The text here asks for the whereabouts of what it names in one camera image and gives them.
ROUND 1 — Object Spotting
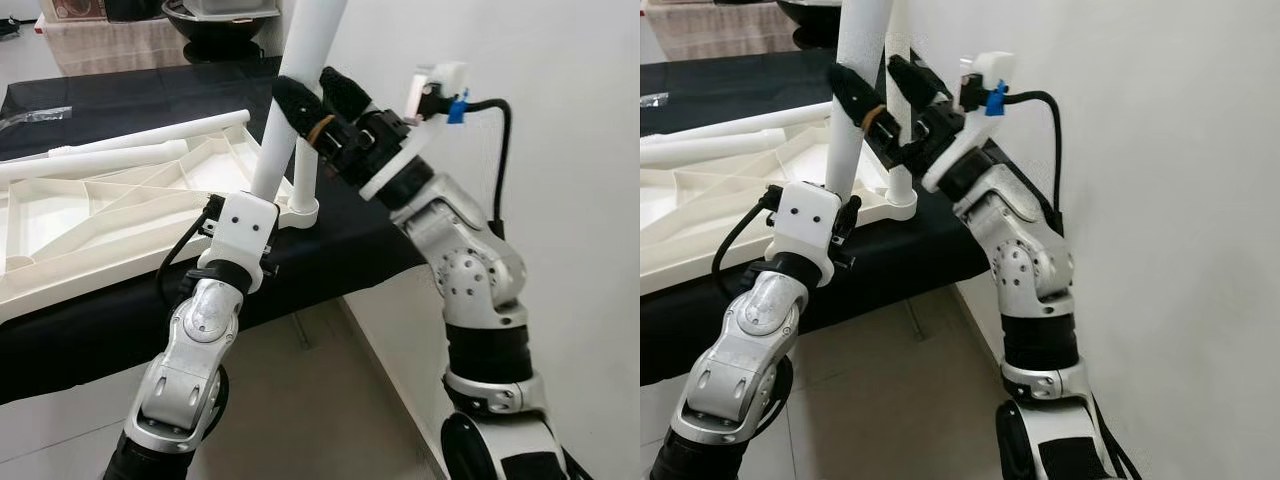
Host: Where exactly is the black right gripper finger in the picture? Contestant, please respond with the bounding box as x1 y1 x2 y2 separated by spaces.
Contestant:
885 54 941 113
828 62 893 143
320 65 377 127
272 75 340 154

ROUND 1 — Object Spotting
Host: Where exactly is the white plastic children table top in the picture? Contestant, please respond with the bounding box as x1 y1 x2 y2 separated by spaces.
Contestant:
0 135 321 326
640 125 918 296

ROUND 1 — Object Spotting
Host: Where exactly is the black round bowl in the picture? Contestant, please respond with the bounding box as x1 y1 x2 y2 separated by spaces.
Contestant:
162 0 283 57
778 0 846 47

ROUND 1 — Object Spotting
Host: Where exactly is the black tablecloth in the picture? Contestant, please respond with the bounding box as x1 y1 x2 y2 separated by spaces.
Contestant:
0 57 426 406
640 47 1063 387

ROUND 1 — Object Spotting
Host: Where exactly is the clear plastic container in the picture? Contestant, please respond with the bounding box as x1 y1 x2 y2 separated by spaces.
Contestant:
185 0 281 21

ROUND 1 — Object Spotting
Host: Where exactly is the beige striped cloth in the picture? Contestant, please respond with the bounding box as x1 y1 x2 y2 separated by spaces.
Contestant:
645 3 801 61
40 15 191 73

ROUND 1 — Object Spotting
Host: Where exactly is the red lidded storage box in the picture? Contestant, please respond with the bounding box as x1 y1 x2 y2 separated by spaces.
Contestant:
45 0 109 21

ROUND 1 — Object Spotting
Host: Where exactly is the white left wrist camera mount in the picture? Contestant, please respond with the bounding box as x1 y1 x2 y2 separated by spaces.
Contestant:
772 181 841 284
215 192 280 293

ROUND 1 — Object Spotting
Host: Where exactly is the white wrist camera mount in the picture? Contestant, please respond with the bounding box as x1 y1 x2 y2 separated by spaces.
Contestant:
920 50 1017 194
772 181 841 284
215 192 280 293
358 61 471 201

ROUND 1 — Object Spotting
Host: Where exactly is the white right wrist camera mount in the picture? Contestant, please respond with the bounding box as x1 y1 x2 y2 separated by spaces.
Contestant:
920 50 1017 194
358 61 471 201

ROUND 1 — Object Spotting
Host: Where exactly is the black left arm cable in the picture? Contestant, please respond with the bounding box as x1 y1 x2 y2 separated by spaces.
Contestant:
712 190 779 301
157 205 223 311

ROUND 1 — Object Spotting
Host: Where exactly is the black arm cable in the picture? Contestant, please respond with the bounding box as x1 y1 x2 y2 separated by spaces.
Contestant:
1000 90 1063 216
712 190 779 301
157 205 223 311
455 97 513 236

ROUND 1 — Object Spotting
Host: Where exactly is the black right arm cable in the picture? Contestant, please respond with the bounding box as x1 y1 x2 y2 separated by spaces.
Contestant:
1000 90 1063 216
455 97 513 236

